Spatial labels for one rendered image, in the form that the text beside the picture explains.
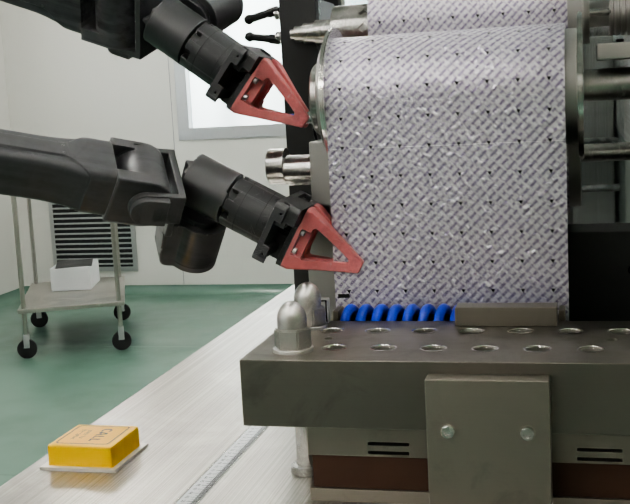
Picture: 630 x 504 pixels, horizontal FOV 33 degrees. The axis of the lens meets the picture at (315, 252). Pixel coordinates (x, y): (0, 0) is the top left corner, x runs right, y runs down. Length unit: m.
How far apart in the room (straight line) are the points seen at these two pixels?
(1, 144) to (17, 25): 6.55
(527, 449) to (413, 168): 0.33
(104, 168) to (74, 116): 6.34
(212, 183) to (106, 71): 6.21
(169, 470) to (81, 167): 0.31
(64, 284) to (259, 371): 5.19
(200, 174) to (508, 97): 0.32
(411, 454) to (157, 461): 0.29
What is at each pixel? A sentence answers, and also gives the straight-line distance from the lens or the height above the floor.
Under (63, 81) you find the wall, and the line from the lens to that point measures 7.44.
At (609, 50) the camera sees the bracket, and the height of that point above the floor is 1.28.
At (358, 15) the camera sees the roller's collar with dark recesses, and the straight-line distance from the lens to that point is 1.38.
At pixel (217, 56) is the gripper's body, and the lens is 1.17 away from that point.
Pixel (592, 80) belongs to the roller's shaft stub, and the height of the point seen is 1.25.
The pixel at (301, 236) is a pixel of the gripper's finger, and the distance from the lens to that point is 1.09.
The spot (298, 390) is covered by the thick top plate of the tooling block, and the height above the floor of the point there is 1.00.
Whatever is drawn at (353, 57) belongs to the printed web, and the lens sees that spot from 1.10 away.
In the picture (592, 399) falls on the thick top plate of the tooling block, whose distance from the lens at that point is 0.90.
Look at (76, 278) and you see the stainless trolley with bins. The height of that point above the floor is 0.33.
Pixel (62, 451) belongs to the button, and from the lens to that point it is 1.11.
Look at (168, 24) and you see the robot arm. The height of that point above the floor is 1.34.
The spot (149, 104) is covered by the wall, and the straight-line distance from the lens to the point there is 7.18.
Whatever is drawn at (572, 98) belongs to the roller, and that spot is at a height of 1.24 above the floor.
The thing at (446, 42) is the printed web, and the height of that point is 1.30.
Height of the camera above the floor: 1.25
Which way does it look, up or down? 8 degrees down
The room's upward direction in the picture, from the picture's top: 3 degrees counter-clockwise
